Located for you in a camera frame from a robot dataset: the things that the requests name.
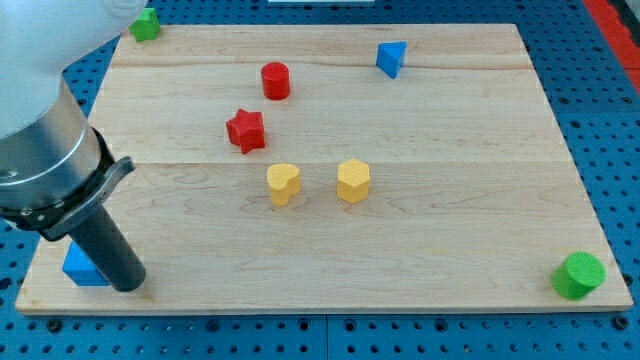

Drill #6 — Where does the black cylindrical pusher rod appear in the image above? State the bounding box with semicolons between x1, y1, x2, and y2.
69;206;146;292

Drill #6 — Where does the grey metal tool mount flange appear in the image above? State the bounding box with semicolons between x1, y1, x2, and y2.
1;128;136;242

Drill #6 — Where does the blue cube block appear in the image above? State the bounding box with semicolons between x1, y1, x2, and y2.
62;242;109;287

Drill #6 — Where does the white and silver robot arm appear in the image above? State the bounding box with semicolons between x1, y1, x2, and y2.
1;0;146;292

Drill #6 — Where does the wooden board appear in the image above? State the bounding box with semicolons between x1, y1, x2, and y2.
15;24;633;315

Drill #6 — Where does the red star block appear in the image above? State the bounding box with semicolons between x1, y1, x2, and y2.
226;109;266;154

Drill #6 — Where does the yellow heart block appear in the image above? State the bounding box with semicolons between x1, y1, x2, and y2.
266;163;301;206

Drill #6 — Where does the green star block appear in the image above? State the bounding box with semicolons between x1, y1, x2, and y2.
129;8;161;42

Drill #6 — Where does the red cylinder block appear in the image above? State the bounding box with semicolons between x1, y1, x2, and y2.
261;62;291;100

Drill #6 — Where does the yellow hexagon block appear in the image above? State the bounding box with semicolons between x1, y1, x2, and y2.
337;159;370;204

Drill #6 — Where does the blue triangle block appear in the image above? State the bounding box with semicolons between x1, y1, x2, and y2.
376;42;407;79

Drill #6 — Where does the green cylinder block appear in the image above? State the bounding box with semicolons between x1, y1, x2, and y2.
551;252;606;301

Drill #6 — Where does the red tape strip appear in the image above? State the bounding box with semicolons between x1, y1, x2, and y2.
583;0;639;91

